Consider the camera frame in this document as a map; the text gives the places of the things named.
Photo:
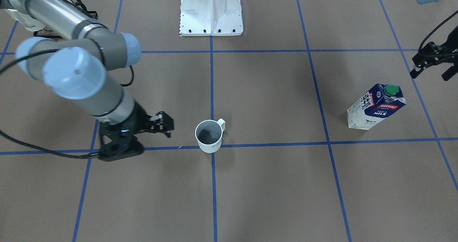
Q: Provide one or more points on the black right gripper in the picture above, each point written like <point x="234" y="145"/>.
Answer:
<point x="139" y="119"/>

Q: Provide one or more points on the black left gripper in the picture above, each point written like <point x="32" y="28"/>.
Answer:
<point x="435" y="53"/>

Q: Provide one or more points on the white HOME mug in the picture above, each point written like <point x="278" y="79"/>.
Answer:
<point x="209" y="135"/>

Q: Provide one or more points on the blue white milk carton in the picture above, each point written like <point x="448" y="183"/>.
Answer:
<point x="377" y="104"/>

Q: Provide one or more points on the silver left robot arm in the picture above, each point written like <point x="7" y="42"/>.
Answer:
<point x="439" y="25"/>

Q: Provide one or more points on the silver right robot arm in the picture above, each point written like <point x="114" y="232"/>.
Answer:
<point x="77" y="69"/>

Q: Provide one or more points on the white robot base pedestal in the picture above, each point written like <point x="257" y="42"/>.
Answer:
<point x="211" y="18"/>

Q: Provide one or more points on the black wire mug rack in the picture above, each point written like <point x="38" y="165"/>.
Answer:
<point x="69" y="18"/>

